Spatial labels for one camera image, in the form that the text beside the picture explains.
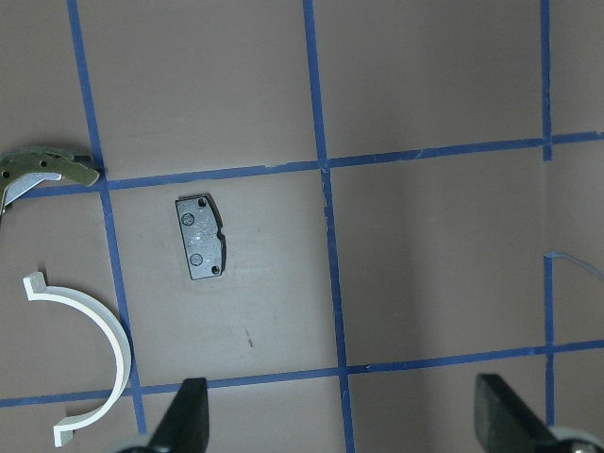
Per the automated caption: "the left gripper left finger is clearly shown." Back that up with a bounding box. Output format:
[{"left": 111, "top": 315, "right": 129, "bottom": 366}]
[{"left": 146, "top": 377, "right": 210, "bottom": 453}]

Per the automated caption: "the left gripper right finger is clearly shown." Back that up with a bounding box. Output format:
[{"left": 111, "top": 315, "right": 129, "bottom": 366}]
[{"left": 474, "top": 374, "right": 560, "bottom": 453}]

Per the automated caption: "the black brake pad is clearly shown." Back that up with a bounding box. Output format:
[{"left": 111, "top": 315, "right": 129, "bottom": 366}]
[{"left": 175, "top": 193, "right": 227, "bottom": 280}]

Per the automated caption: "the green brake shoe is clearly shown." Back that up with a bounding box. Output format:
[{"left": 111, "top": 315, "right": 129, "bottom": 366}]
[{"left": 1, "top": 145, "right": 100, "bottom": 213}]

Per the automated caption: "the white curved plastic bracket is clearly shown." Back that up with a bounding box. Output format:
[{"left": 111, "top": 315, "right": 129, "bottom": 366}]
[{"left": 23, "top": 271, "right": 132, "bottom": 448}]

